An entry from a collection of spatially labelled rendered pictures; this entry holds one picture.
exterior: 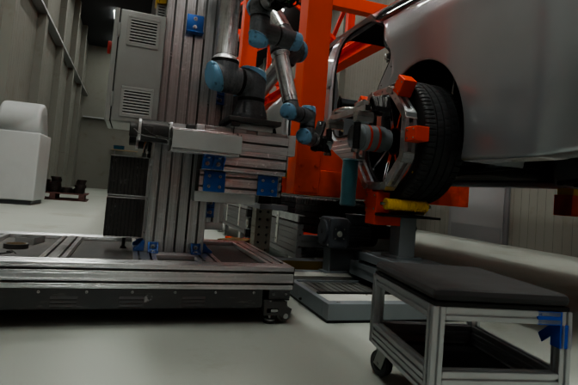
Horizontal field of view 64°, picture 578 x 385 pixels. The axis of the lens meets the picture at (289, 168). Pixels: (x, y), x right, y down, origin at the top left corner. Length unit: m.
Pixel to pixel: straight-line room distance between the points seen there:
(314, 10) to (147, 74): 1.30
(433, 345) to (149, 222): 1.32
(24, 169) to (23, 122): 0.75
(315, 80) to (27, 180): 6.12
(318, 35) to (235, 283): 1.68
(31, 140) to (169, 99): 6.28
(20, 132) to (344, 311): 6.94
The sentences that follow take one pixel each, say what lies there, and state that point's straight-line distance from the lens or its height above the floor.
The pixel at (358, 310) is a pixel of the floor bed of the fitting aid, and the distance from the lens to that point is 2.06.
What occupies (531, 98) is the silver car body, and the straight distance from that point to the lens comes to 2.03.
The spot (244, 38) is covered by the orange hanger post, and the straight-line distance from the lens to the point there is 4.86.
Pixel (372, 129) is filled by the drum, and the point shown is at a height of 0.89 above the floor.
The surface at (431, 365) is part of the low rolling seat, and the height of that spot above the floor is 0.17.
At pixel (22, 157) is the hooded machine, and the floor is 0.73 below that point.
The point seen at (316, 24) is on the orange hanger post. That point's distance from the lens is 2.96.
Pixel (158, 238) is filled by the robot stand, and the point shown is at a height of 0.29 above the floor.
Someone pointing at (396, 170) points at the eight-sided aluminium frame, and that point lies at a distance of 2.31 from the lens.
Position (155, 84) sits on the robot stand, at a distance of 2.04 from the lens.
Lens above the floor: 0.53
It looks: 3 degrees up
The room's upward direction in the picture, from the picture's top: 5 degrees clockwise
